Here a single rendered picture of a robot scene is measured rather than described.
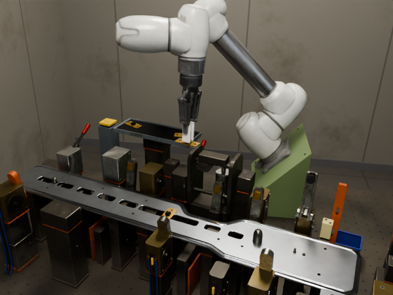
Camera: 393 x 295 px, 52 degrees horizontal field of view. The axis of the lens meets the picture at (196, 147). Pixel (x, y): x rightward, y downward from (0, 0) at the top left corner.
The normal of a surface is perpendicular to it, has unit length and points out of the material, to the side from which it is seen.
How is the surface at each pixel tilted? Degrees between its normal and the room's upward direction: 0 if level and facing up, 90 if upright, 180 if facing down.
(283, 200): 90
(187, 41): 91
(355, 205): 0
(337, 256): 0
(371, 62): 90
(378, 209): 0
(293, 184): 90
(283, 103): 81
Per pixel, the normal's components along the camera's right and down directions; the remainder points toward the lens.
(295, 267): 0.02, -0.90
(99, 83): -0.15, 0.43
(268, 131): 0.15, 0.15
